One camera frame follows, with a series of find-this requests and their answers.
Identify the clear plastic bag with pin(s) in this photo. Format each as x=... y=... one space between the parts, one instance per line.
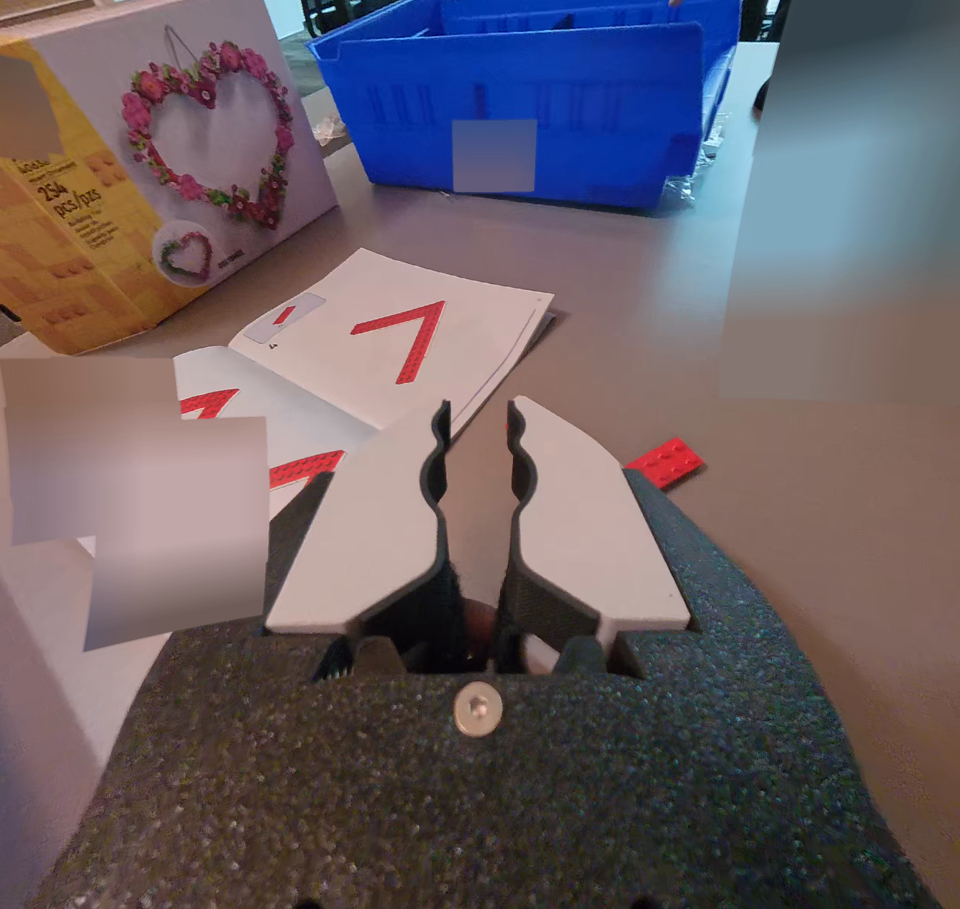
x=697 y=166
x=330 y=130

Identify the yellow white lego box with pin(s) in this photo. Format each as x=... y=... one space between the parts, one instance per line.
x=225 y=136

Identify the blue divided plastic bin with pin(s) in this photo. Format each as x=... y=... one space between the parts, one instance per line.
x=600 y=99

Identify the long red lego plate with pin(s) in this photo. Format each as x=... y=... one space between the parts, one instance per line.
x=664 y=463

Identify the lego instruction booklet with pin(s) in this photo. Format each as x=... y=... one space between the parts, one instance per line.
x=450 y=339

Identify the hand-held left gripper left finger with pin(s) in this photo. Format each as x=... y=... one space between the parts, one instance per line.
x=367 y=534

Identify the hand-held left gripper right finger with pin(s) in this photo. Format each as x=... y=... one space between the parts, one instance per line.
x=592 y=534

